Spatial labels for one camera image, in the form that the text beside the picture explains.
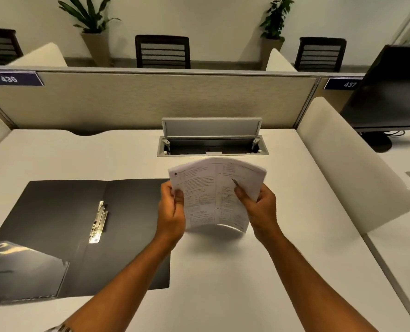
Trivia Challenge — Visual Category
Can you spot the person's left hand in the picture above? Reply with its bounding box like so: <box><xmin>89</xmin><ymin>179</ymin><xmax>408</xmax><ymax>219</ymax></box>
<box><xmin>155</xmin><ymin>181</ymin><xmax>187</xmax><ymax>244</ymax></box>

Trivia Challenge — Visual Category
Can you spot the person's right hand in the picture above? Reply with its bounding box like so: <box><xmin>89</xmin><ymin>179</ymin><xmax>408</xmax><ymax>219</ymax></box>
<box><xmin>234</xmin><ymin>184</ymin><xmax>281</xmax><ymax>243</ymax></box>

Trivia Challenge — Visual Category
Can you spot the stack of printed paper sheets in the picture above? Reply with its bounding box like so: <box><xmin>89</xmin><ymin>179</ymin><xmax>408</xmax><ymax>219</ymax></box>
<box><xmin>168</xmin><ymin>157</ymin><xmax>267</xmax><ymax>234</ymax></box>

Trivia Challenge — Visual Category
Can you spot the person's left forearm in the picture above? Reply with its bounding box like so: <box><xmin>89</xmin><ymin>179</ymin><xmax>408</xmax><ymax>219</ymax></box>
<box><xmin>54</xmin><ymin>233</ymin><xmax>179</xmax><ymax>332</ymax></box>

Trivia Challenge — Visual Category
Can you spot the person's right forearm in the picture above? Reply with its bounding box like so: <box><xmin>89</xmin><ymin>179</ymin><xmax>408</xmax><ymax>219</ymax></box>
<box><xmin>258</xmin><ymin>229</ymin><xmax>380</xmax><ymax>332</ymax></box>

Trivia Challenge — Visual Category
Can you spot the metal folder clip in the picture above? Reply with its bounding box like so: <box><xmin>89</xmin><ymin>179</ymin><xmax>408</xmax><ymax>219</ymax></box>
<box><xmin>89</xmin><ymin>201</ymin><xmax>109</xmax><ymax>244</ymax></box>

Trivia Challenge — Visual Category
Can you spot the beige desk partition panel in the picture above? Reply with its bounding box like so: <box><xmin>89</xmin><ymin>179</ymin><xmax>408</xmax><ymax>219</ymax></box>
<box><xmin>0</xmin><ymin>65</ymin><xmax>321</xmax><ymax>132</ymax></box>

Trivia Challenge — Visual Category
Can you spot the open black file folder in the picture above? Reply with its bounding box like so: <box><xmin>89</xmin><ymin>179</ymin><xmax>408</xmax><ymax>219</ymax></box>
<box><xmin>0</xmin><ymin>178</ymin><xmax>171</xmax><ymax>305</ymax></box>

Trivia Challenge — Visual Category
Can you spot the black slatted office chair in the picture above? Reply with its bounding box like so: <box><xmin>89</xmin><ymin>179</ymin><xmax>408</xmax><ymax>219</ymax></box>
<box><xmin>135</xmin><ymin>35</ymin><xmax>191</xmax><ymax>69</ymax></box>
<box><xmin>0</xmin><ymin>28</ymin><xmax>24</xmax><ymax>65</ymax></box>
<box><xmin>294</xmin><ymin>37</ymin><xmax>347</xmax><ymax>73</ymax></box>

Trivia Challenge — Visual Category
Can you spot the blue desk number label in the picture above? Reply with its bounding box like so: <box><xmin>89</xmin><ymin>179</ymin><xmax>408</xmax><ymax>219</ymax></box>
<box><xmin>0</xmin><ymin>71</ymin><xmax>44</xmax><ymax>87</ymax></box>
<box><xmin>323</xmin><ymin>77</ymin><xmax>364</xmax><ymax>90</ymax></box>

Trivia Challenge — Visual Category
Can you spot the small-leaved potted plant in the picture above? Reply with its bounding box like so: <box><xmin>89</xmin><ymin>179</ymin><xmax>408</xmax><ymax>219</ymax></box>
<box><xmin>260</xmin><ymin>0</ymin><xmax>295</xmax><ymax>71</ymax></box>

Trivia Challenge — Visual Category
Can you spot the black computer monitor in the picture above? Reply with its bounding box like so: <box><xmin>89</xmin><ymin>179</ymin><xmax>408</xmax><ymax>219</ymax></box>
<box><xmin>340</xmin><ymin>45</ymin><xmax>410</xmax><ymax>153</ymax></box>

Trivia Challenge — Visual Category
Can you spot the silver wrist watch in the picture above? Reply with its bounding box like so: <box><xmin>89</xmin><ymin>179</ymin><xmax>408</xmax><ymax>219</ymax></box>
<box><xmin>47</xmin><ymin>322</ymin><xmax>75</xmax><ymax>332</ymax></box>

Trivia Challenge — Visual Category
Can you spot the large leafy potted plant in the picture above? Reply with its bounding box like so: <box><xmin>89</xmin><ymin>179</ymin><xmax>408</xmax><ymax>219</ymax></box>
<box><xmin>58</xmin><ymin>0</ymin><xmax>122</xmax><ymax>68</ymax></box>

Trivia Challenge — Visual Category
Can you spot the grey desk cable box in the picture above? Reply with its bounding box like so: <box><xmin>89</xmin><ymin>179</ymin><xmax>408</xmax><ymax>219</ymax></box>
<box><xmin>157</xmin><ymin>117</ymin><xmax>270</xmax><ymax>157</ymax></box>

